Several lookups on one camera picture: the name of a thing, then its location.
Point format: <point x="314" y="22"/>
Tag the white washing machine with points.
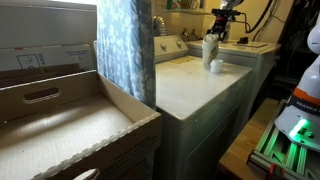
<point x="253" y="56"/>

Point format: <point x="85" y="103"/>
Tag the open brown cardboard box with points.
<point x="73" y="133"/>

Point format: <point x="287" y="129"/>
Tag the blue floral fabric cover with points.
<point x="123" y="50"/>

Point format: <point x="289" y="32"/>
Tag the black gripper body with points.
<point x="222" y="24"/>

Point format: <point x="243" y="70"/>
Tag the wooden platform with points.
<point x="246" y="140"/>

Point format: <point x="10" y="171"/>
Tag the green container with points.
<point x="172" y="4"/>

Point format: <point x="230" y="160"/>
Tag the white bottle lid cap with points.
<point x="216" y="66"/>

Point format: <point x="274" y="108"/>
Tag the flat printed cardboard box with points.
<point x="50" y="60"/>

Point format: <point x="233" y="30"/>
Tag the round dryer knob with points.
<point x="163" y="47"/>
<point x="179" y="44"/>

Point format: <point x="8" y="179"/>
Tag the metal water faucet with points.
<point x="185" y="35"/>
<point x="194" y="35"/>

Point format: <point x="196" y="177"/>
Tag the white fabric softener bottle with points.
<point x="210" y="51"/>

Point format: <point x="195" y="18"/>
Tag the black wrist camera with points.
<point x="226" y="12"/>

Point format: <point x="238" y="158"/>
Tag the white clothes dryer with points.
<point x="190" y="93"/>

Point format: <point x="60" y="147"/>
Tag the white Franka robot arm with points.
<point x="305" y="110"/>

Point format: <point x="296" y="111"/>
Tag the small black object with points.
<point x="243" y="40"/>

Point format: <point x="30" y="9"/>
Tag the yellow paper sheet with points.
<point x="181" y="60"/>

